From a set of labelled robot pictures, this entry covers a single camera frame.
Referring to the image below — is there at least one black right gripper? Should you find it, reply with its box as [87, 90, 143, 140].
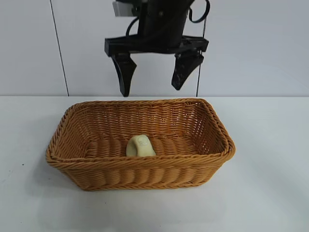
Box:
[104, 0, 210, 97]

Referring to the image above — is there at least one pale yellow egg yolk pastry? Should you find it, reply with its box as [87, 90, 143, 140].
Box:
[126, 134, 157, 158]

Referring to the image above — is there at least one woven wicker basket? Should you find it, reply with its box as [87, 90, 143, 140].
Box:
[45, 98, 236, 193]

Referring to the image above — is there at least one thin black camera cable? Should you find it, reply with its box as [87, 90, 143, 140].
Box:
[126, 17, 140, 37]

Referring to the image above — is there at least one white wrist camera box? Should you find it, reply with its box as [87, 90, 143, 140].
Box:
[112, 0, 142, 18]

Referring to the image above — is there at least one thick black gripper cable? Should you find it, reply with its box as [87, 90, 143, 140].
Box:
[188, 0, 211, 24]

